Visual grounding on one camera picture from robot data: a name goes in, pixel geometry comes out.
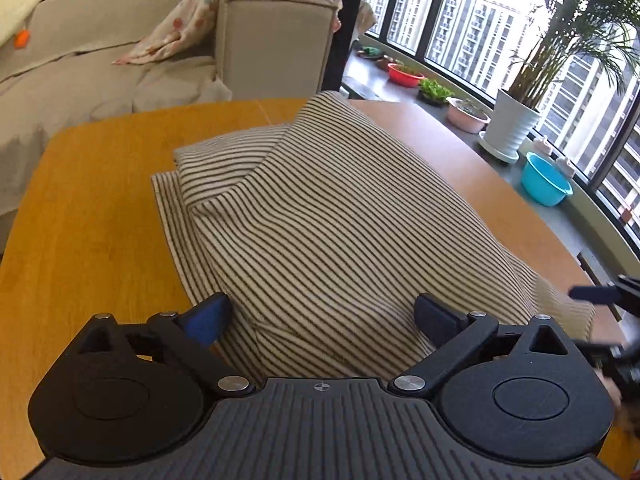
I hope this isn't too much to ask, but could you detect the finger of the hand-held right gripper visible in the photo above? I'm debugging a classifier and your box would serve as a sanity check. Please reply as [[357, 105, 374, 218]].
[[569, 274, 640, 317]]

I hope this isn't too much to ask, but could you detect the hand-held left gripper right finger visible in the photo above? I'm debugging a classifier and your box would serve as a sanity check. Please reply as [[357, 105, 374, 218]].
[[387, 292, 577, 402]]

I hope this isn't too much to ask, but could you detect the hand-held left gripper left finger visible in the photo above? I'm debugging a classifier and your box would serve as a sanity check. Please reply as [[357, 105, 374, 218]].
[[74, 292, 256, 397]]

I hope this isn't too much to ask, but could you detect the striped knit garment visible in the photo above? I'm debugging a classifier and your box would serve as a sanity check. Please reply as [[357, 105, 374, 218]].
[[150, 90, 597, 382]]

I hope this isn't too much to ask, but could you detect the blue plastic basin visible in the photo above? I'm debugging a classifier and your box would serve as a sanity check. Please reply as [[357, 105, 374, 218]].
[[519, 153, 575, 207]]

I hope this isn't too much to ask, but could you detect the white plant pot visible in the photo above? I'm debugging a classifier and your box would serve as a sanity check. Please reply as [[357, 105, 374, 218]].
[[478, 88, 542, 165]]

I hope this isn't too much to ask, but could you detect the pink plastic basin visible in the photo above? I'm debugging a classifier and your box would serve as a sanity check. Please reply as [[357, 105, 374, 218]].
[[445, 97, 491, 135]]

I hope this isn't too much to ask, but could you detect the tray of green sprouts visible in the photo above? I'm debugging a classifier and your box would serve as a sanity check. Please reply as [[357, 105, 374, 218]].
[[417, 78, 456, 107]]

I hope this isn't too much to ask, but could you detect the red plastic basin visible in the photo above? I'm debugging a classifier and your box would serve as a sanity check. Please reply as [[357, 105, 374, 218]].
[[387, 62, 425, 88]]

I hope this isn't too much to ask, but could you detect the tall green potted plant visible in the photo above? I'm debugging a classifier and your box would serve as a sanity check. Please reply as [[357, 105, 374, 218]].
[[506, 0, 640, 112]]

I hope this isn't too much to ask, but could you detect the black framed window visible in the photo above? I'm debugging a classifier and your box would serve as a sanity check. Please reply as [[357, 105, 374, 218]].
[[364, 0, 640, 257]]

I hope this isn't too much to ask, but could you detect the grey fabric sofa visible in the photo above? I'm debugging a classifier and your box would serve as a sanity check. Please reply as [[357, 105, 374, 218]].
[[0, 0, 342, 217]]

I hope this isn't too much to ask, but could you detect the pink floral blanket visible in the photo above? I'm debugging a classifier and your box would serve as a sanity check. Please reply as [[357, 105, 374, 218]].
[[113, 0, 344, 67]]

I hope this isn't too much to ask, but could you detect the white hanging cloth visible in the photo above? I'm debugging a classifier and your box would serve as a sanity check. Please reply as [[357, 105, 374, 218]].
[[357, 0, 380, 37]]

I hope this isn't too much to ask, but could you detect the dark curtain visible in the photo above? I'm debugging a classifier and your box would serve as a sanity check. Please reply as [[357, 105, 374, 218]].
[[322, 0, 370, 93]]

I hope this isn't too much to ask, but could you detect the white duck plush toy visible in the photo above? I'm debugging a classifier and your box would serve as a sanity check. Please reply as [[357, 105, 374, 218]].
[[0, 0, 52, 50]]

